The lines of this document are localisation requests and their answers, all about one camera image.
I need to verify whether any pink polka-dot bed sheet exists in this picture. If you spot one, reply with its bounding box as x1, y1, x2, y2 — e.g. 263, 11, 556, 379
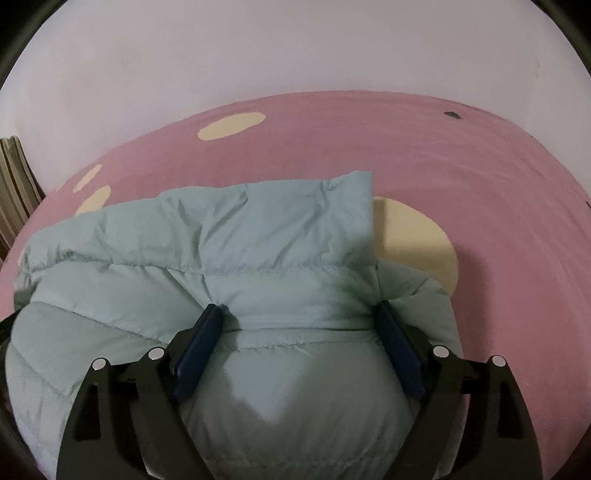
0, 91, 591, 480

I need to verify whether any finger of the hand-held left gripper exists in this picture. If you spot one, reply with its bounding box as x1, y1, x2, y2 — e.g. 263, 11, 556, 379
0, 315, 16, 354

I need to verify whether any light blue puffer jacket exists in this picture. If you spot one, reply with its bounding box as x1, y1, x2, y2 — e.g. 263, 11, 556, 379
9, 170, 464, 480

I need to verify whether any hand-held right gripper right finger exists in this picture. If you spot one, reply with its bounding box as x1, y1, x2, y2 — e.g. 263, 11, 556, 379
373, 302, 541, 480

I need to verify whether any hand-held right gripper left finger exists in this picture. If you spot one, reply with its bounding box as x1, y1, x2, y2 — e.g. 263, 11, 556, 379
55, 304, 229, 480

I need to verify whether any striped padded headboard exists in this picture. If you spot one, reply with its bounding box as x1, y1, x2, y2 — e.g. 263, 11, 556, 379
0, 135, 46, 252

